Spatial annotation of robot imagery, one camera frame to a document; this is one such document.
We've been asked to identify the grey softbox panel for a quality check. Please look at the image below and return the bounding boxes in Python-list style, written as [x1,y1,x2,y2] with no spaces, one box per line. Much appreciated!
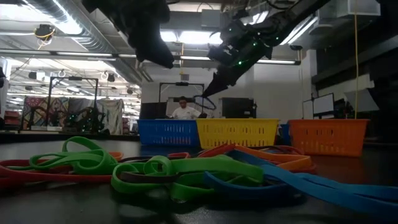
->
[343,88,381,113]

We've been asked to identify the blue rubber band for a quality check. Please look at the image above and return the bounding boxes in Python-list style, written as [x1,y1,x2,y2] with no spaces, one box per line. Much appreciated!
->
[203,150,299,200]
[295,172,398,202]
[260,164,398,220]

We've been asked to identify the yellow plastic basket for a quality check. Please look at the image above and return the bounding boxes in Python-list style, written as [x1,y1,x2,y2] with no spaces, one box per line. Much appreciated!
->
[195,118,280,149]

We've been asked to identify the orange plastic basket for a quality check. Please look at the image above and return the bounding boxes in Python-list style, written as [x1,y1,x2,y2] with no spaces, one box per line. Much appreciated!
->
[287,119,370,157]

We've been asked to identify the grey ceiling unit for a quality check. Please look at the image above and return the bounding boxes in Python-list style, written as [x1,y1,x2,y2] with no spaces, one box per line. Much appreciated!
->
[201,9,223,31]

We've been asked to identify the black metal frame rig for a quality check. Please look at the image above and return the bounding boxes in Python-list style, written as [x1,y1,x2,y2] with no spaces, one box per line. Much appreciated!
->
[159,82,205,119]

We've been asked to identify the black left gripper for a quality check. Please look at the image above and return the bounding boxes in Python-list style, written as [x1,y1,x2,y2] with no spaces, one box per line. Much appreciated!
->
[82,0,175,70]

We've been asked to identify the black monitor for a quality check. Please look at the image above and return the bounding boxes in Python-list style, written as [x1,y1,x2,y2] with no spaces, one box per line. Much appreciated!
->
[221,97,257,119]
[139,102,168,121]

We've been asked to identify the white ceiling box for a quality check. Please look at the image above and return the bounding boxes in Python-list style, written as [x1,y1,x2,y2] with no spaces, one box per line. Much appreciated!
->
[335,0,382,19]

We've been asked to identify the black metal stand frame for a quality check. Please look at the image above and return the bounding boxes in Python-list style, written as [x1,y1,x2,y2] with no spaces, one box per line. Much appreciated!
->
[46,76,100,133]

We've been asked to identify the green rubber band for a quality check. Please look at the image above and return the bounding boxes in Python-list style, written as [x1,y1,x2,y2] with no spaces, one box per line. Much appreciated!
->
[29,150,109,167]
[61,136,119,175]
[111,154,265,194]
[170,172,218,202]

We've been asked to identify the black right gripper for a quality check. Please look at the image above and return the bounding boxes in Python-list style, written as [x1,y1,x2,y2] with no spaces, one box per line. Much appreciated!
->
[201,18,275,98]

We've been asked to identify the white screen panel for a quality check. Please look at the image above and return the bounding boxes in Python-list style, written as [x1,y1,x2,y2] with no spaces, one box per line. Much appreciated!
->
[312,93,335,120]
[302,99,314,120]

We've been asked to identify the white hanging cloth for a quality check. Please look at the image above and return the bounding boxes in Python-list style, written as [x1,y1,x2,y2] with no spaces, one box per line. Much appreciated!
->
[98,98,126,136]

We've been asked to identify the long ceiling light tube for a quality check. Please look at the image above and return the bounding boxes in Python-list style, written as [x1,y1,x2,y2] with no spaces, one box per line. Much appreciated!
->
[55,51,302,66]

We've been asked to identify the person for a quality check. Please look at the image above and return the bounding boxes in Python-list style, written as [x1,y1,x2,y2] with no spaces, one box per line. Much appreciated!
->
[170,96,202,120]

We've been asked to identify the colourful patterned quilt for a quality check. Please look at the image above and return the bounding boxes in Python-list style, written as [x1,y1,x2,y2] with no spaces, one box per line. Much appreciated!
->
[23,96,70,127]

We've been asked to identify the hanging black camera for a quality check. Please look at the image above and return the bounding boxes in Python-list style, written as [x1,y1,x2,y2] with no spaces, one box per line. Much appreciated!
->
[33,24,57,43]

